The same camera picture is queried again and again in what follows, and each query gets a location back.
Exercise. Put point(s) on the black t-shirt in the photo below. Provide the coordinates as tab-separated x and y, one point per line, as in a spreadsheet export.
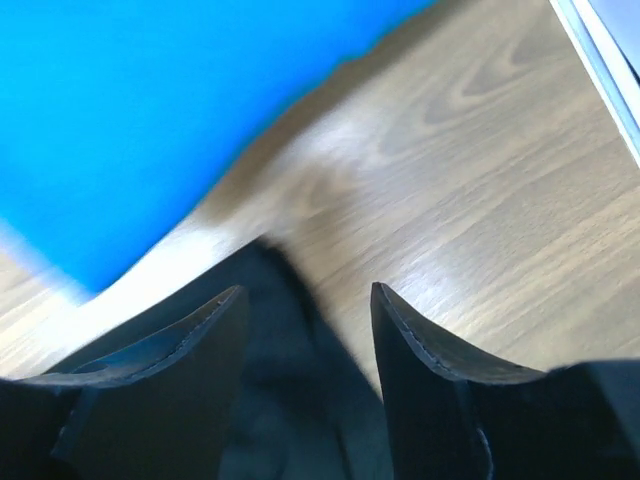
305	410

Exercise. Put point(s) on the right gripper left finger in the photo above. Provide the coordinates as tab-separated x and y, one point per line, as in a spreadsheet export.
159	408

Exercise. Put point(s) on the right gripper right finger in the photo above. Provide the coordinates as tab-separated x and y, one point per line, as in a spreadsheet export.
454	411

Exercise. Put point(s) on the folded blue t-shirt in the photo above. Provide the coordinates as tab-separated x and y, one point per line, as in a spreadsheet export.
118	117

